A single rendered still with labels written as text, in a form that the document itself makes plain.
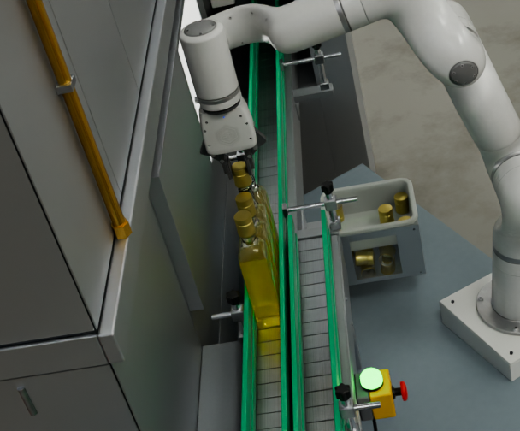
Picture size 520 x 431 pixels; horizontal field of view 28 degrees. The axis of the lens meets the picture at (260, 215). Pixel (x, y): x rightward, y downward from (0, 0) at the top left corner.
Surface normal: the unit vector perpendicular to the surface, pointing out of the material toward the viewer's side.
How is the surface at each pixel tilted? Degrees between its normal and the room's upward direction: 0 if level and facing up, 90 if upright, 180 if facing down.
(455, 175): 0
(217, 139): 90
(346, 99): 90
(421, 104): 0
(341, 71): 90
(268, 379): 0
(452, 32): 42
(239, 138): 90
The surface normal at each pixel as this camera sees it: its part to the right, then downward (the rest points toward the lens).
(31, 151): 0.98, -0.16
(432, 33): -0.29, 0.06
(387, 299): -0.21, -0.77
